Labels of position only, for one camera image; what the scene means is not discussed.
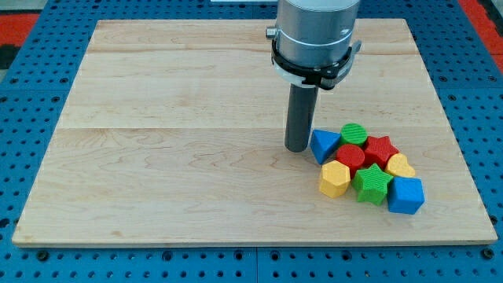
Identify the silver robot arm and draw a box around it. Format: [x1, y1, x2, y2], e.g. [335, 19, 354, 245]
[266, 0, 360, 68]

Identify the blue cube block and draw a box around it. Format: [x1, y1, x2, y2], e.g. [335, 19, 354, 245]
[387, 176, 424, 215]

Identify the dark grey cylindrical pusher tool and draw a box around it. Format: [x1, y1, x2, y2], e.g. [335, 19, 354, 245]
[285, 84, 318, 153]

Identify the blue triangle block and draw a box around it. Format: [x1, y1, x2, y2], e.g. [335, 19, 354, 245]
[310, 129, 341, 164]

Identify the light wooden board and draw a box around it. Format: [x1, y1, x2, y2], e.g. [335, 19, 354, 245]
[12, 19, 497, 248]

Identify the yellow hexagon block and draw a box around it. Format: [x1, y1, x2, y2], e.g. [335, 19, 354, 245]
[318, 160, 351, 198]

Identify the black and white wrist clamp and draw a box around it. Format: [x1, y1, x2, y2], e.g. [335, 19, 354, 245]
[271, 40, 362, 90]

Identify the red cylinder block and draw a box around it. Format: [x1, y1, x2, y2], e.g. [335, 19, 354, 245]
[335, 144, 365, 178]

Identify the green cylinder block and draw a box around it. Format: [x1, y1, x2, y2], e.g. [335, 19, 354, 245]
[340, 123, 368, 146]

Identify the green star block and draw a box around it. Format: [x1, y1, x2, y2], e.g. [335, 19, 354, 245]
[351, 164, 394, 206]

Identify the red star block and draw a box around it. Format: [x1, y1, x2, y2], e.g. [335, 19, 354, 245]
[363, 136, 399, 169]

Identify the yellow heart block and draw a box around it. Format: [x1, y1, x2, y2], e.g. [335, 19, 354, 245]
[384, 153, 416, 178]

